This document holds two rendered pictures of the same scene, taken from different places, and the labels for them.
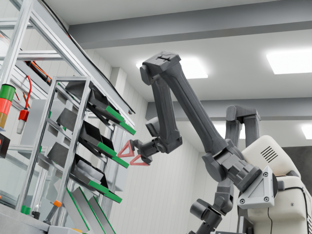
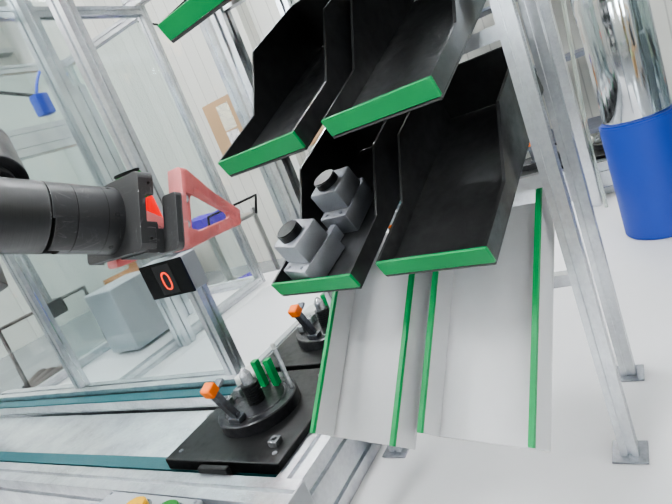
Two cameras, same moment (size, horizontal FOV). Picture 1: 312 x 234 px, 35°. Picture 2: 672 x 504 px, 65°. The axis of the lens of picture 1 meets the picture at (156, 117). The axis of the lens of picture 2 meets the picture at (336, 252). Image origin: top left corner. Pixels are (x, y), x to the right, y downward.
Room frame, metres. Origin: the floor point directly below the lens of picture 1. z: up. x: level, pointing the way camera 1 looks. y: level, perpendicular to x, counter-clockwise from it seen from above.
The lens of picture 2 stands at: (2.14, -0.40, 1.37)
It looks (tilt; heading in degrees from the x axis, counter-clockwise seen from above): 13 degrees down; 102
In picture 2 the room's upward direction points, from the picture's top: 22 degrees counter-clockwise
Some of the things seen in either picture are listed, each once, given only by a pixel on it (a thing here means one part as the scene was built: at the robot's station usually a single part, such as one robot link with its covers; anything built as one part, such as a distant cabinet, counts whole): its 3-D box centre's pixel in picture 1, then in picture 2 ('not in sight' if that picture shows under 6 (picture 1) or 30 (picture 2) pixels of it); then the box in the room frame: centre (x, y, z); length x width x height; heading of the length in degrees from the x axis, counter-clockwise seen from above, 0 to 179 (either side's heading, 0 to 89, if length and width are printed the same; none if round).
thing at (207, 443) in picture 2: not in sight; (263, 414); (1.77, 0.35, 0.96); 0.24 x 0.24 x 0.02; 68
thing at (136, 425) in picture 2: not in sight; (170, 431); (1.50, 0.48, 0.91); 0.84 x 0.28 x 0.10; 158
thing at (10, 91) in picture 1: (6, 94); not in sight; (1.64, 0.53, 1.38); 0.05 x 0.05 x 0.05
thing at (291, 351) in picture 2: not in sight; (323, 314); (1.87, 0.58, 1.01); 0.24 x 0.24 x 0.13; 68
